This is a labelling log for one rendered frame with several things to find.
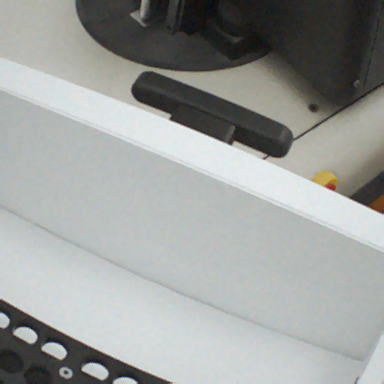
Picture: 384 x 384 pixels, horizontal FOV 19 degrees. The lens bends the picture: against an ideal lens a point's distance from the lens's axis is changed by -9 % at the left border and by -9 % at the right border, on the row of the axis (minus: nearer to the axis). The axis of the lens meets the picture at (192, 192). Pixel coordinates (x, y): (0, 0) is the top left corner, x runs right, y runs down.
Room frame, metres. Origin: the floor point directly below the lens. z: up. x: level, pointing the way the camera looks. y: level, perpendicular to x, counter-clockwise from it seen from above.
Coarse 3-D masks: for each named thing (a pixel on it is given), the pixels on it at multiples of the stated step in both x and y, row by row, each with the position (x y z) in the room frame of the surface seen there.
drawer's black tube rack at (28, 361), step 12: (0, 348) 0.21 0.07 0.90; (12, 348) 0.21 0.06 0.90; (0, 360) 0.22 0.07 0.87; (12, 360) 0.22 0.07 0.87; (24, 360) 0.21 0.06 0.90; (36, 360) 0.21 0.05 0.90; (72, 360) 0.21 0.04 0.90; (0, 372) 0.20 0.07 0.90; (12, 372) 0.21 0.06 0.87; (24, 372) 0.20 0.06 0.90; (36, 372) 0.22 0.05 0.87; (48, 372) 0.20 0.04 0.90; (60, 372) 0.21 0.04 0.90; (84, 372) 0.22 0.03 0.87
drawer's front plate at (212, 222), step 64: (0, 64) 0.34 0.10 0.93; (0, 128) 0.32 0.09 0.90; (64, 128) 0.32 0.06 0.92; (128, 128) 0.31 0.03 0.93; (0, 192) 0.33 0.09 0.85; (64, 192) 0.31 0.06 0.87; (128, 192) 0.31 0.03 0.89; (192, 192) 0.30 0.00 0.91; (256, 192) 0.29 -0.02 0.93; (320, 192) 0.30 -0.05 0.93; (128, 256) 0.31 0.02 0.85; (192, 256) 0.30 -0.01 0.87; (256, 256) 0.29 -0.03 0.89; (320, 256) 0.28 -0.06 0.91; (256, 320) 0.29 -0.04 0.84; (320, 320) 0.28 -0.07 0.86
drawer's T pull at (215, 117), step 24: (144, 72) 0.36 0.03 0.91; (144, 96) 0.35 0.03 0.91; (168, 96) 0.35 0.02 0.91; (192, 96) 0.35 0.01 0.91; (216, 96) 0.35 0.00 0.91; (192, 120) 0.34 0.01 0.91; (216, 120) 0.34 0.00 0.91; (240, 120) 0.34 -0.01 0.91; (264, 120) 0.34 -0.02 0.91; (264, 144) 0.33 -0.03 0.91; (288, 144) 0.34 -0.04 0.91
